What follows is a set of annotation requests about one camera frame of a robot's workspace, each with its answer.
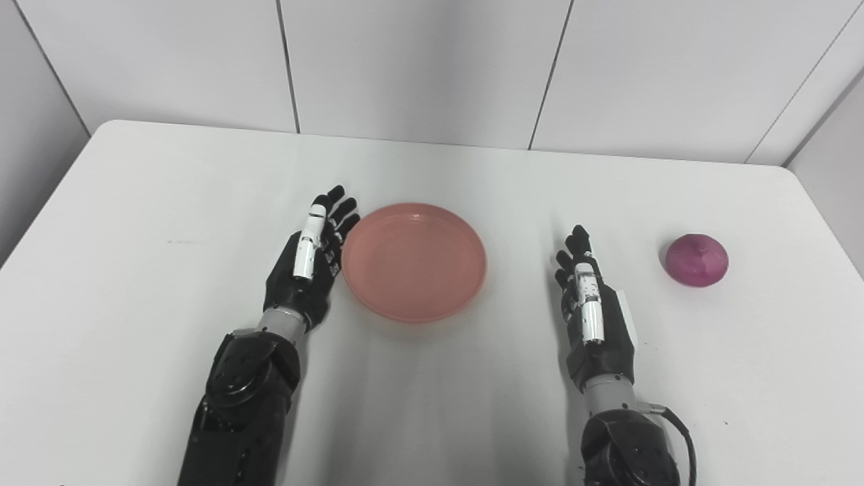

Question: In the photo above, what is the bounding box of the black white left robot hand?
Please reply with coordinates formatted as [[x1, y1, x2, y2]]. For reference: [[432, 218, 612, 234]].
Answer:
[[263, 185, 361, 333]]

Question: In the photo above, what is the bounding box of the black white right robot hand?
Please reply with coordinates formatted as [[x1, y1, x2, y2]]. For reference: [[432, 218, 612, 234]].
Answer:
[[554, 225, 639, 394]]

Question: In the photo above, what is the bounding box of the purple red onion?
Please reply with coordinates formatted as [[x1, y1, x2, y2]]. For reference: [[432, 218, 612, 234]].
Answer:
[[664, 234, 730, 288]]

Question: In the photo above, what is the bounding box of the pink round plate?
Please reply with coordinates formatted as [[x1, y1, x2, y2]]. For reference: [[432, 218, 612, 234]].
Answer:
[[341, 202, 488, 323]]

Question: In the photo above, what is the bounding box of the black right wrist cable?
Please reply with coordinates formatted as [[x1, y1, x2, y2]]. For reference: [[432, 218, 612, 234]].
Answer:
[[637, 401, 698, 486]]

